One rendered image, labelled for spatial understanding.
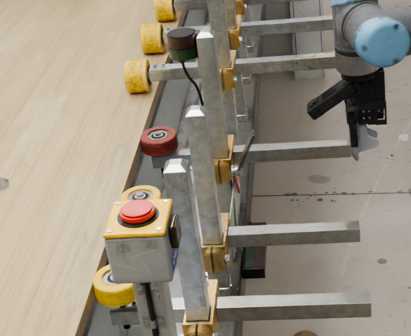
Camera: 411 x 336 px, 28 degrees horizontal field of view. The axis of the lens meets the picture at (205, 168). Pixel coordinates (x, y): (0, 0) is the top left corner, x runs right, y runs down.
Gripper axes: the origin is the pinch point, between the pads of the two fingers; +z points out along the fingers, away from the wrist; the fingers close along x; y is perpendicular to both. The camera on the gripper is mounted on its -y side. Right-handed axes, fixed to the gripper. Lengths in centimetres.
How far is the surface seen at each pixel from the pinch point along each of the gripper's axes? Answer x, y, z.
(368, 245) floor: 81, 6, 83
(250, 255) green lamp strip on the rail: -18.3, -22.8, 11.9
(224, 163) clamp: -7.9, -26.9, -4.8
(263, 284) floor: 61, -31, 82
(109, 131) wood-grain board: 4, -54, -9
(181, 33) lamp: -4.8, -32.1, -33.4
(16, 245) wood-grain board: -40, -62, -9
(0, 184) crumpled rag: -19, -72, -10
